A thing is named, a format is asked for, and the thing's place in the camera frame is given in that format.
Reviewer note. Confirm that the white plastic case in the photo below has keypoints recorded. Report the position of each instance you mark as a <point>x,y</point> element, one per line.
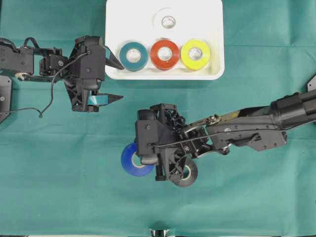
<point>132,20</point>

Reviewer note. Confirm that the green table cloth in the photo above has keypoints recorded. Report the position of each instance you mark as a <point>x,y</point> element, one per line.
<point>61,174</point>

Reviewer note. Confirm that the black tape roll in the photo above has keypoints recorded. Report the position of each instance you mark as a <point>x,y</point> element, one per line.
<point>190,179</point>

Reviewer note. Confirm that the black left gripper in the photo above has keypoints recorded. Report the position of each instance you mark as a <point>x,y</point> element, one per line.
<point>83,93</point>

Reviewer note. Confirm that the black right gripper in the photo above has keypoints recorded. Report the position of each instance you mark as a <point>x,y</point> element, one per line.
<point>190,143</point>

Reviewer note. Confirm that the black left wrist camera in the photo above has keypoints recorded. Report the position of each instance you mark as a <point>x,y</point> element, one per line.
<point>91,65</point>

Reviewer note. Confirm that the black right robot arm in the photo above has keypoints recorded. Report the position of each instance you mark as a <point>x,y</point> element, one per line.
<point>260,128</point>

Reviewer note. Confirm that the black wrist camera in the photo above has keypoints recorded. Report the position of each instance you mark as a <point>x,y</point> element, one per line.
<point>151,128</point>
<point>91,65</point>

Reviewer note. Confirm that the white tape roll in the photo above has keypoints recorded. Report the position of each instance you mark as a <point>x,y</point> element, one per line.
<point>166,22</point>

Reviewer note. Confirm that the red tape roll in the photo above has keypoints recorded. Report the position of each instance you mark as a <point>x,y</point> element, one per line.
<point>164,64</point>

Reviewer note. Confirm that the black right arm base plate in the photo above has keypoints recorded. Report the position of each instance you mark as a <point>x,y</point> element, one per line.
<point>311,85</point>

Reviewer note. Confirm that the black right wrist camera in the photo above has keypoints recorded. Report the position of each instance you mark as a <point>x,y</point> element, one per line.
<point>151,128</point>

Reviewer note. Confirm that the green tape roll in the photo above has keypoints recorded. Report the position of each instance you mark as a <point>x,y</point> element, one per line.
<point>133,66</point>

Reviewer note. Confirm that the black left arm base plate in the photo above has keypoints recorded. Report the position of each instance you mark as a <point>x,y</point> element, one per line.
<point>5,97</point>

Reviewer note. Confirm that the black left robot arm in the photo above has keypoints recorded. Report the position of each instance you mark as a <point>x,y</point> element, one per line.
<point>33,63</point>

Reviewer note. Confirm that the yellow tape roll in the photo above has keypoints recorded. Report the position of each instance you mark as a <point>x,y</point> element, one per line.
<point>195,54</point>

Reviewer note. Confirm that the blue tape roll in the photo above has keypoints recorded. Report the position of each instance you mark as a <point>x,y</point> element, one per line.
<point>128,164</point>

